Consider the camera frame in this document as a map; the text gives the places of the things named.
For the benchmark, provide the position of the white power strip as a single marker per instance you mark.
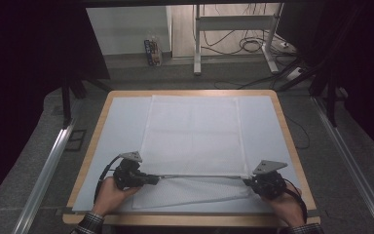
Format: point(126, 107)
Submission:
point(294, 73)

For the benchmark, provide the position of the white mesh laundry bag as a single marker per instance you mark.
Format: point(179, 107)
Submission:
point(191, 136)

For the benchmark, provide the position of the small printed box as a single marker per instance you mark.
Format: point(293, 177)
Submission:
point(152, 52)

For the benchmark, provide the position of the aluminium floor rail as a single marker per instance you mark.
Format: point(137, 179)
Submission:
point(42, 182)
point(354, 165)

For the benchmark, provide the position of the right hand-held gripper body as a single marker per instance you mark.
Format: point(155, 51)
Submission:
point(269, 185)

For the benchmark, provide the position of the person's right hand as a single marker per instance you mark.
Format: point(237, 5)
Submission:
point(287, 208)

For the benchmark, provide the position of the black floor frame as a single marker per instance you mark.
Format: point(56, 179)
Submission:
point(75, 140)

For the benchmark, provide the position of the pale blue table mat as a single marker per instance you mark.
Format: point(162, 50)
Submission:
point(120, 123)

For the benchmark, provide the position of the person's left hand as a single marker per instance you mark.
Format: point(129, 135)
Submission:
point(110, 198)

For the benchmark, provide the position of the dark curtain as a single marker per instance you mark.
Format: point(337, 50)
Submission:
point(29, 81)
point(366, 65)

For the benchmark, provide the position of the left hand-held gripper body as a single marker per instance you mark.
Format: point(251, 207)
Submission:
point(128, 175)

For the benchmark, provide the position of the black metal stand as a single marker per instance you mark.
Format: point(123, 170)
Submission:
point(331, 97)
point(66, 104)

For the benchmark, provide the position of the white metal desk frame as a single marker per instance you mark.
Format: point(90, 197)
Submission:
point(197, 39)

